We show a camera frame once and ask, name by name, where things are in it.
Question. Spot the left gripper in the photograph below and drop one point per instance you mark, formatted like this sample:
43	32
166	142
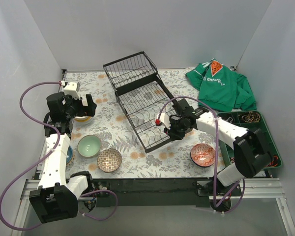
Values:
84	105

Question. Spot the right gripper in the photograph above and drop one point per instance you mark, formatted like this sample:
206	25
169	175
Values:
173	127

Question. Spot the cream ceramic bowl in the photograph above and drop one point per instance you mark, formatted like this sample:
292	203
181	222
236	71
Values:
82	118

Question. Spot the mint green bowl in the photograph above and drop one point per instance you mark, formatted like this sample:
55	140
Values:
89	146

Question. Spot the black wire dish rack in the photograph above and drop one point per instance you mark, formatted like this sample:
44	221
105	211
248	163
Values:
141	94

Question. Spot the brown patterned bowl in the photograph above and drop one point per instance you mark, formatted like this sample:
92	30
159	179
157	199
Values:
109	160

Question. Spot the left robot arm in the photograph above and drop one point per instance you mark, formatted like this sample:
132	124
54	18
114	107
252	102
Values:
56	197

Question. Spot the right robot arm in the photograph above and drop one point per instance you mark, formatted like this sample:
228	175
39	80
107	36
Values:
252	152

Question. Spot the cream bowl with yellow stripe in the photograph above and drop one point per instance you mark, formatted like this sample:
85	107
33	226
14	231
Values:
78	123

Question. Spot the green shirt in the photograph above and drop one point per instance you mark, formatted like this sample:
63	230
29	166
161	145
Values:
221	88

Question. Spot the floral patterned table mat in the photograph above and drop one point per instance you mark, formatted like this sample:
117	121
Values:
114	130

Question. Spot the blue bowl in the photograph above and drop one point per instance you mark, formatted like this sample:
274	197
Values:
69	155

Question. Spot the orange patterned bowl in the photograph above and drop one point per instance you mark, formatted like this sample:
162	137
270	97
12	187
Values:
203	155

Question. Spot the green compartment tray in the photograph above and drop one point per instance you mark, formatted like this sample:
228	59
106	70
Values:
254	119

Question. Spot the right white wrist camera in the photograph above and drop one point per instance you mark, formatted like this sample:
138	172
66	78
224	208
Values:
162	119

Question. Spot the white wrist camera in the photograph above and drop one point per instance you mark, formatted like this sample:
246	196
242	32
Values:
71	88
162	119

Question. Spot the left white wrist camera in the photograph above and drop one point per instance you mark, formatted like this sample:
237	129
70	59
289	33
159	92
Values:
71	88

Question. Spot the aluminium front rail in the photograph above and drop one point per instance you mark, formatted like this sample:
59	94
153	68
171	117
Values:
254	188

